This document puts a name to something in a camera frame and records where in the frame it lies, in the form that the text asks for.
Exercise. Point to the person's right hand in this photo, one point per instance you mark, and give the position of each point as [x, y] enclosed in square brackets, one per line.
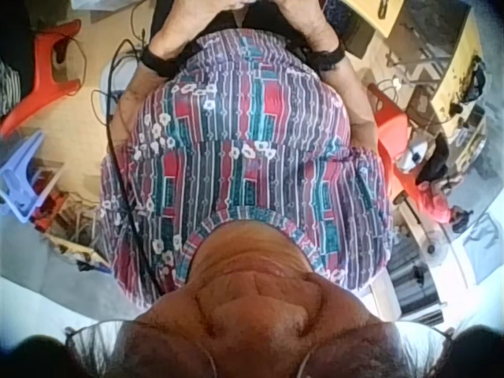
[311, 27]

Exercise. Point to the person's left hand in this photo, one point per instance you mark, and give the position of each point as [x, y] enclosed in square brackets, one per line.
[189, 23]

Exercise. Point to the black wrist band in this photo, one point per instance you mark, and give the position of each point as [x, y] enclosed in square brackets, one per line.
[161, 61]
[328, 57]

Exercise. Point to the white power strip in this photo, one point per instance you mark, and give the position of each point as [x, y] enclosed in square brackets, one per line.
[112, 84]

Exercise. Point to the red plastic chair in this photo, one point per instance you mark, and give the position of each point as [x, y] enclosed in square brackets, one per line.
[393, 130]

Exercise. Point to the red plastic stool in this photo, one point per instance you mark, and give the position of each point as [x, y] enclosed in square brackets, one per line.
[47, 78]

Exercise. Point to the yellow table with clutter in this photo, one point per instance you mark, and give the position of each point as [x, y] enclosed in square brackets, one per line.
[453, 63]

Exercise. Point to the red and black bag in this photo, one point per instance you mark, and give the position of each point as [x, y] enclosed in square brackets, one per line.
[435, 197]

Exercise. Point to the blue plastic stool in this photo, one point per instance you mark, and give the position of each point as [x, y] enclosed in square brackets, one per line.
[21, 173]

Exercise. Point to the patterned cloth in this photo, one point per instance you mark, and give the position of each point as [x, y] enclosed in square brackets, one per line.
[84, 254]

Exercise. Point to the small white fan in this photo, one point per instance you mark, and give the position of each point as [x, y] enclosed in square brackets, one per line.
[438, 247]

